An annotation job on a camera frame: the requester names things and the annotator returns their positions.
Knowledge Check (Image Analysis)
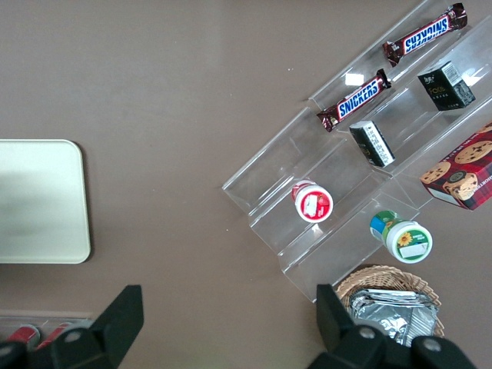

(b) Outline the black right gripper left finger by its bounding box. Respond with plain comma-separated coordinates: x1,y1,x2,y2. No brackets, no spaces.
48,284,145,369

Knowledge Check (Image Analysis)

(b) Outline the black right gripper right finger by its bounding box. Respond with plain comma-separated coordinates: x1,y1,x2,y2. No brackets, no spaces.
314,283,388,369

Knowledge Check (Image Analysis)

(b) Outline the light wicker basket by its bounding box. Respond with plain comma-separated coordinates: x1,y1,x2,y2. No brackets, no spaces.
333,264,447,349

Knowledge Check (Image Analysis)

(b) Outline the cream plastic tray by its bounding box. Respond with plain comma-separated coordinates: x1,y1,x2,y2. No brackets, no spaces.
0,138,92,265

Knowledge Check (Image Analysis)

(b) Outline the silver foil packet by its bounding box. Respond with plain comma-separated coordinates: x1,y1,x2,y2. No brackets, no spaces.
347,288,440,348

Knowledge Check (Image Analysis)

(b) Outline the red cola bottle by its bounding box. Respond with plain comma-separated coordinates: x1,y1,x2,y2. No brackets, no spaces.
37,321,74,349
5,324,40,344

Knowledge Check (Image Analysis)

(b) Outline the clear acrylic bottle rack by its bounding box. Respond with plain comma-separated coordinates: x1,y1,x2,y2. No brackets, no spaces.
0,308,94,343

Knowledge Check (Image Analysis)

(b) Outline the green lid yoghurt cup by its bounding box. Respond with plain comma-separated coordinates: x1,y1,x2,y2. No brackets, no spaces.
369,209,434,266

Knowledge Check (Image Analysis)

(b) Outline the red lid yoghurt cup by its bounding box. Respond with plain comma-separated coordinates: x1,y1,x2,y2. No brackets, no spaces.
290,179,334,224

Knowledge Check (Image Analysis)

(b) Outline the clear acrylic stepped stand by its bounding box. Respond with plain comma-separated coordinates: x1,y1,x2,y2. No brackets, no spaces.
221,0,492,305

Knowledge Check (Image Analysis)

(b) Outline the small black box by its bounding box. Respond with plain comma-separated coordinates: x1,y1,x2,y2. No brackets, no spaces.
348,119,397,168
417,61,478,112

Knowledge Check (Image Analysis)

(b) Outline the red cookie box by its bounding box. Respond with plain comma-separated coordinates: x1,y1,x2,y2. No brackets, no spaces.
419,121,492,211

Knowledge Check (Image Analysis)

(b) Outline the Snickers bar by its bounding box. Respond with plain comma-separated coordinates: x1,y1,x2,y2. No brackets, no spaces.
381,2,469,68
316,68,393,133

